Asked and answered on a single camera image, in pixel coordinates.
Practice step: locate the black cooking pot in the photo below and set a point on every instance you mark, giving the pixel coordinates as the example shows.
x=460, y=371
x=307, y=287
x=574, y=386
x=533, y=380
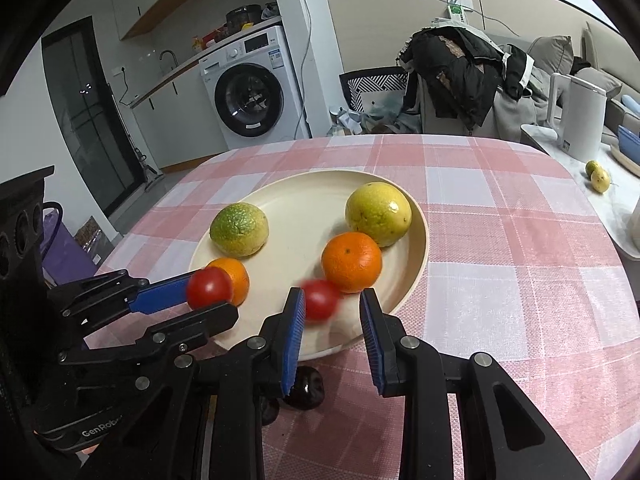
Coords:
x=242, y=17

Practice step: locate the grey pillow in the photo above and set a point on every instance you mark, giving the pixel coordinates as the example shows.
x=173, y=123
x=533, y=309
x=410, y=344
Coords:
x=552, y=55

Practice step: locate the pink checked tablecloth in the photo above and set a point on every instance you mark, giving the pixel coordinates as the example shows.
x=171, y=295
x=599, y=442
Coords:
x=500, y=285

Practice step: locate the kitchen faucet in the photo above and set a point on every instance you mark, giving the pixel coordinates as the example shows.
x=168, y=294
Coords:
x=167, y=57

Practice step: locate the white kitchen cabinet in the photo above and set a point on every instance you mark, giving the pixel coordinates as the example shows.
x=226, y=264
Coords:
x=170, y=105

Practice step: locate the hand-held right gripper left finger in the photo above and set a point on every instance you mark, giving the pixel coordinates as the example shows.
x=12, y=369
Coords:
x=292, y=340

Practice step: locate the blue bowls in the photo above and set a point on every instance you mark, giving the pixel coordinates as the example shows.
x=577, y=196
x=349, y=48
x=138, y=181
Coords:
x=630, y=142

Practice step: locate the dark plum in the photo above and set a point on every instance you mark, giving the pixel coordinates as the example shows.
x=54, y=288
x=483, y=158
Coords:
x=306, y=390

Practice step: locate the cream round plate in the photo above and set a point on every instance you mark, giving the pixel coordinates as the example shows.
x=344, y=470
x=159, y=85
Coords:
x=300, y=220

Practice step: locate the beige side plate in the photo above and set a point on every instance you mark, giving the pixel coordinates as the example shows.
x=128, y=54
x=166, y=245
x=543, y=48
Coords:
x=625, y=160

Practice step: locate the small green fruit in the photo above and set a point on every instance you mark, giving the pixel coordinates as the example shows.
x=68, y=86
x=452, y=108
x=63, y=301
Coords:
x=592, y=166

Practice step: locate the green and white wall device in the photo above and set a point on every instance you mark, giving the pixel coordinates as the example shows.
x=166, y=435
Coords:
x=457, y=10

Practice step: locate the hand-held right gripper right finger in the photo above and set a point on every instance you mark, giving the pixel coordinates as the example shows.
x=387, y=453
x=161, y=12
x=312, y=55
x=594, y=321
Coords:
x=372, y=340

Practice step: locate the red tomato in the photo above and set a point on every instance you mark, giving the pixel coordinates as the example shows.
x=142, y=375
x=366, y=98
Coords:
x=210, y=287
x=320, y=301

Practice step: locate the orange tangerine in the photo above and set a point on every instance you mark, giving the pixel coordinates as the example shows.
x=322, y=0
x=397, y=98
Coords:
x=239, y=280
x=351, y=262

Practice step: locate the white electric kettle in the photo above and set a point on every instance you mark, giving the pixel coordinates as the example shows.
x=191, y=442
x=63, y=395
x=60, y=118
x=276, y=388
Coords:
x=580, y=115

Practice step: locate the white washing machine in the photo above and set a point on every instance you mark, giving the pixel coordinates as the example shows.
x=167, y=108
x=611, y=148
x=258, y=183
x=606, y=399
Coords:
x=255, y=85

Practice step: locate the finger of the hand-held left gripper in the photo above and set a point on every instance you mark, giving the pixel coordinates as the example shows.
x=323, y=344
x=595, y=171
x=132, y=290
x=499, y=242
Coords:
x=160, y=294
x=200, y=322

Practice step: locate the grey garment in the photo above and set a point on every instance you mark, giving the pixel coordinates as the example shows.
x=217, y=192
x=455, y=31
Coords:
x=510, y=110

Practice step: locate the beige cup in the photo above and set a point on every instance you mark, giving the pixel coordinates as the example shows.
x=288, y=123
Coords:
x=634, y=232

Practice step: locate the beige sofa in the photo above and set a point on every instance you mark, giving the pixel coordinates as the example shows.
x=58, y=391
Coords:
x=600, y=80

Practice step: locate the yellow-green guava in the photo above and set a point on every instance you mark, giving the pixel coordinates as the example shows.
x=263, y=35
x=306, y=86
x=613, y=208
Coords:
x=378, y=214
x=239, y=229

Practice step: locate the purple bag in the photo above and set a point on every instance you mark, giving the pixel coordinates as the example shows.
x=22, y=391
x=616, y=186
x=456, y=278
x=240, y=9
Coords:
x=65, y=255

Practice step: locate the small yellow fruit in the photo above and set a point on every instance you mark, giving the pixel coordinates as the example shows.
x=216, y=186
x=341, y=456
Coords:
x=600, y=181

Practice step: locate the dark glass door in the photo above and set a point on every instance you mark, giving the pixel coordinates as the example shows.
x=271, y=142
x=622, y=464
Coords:
x=85, y=125

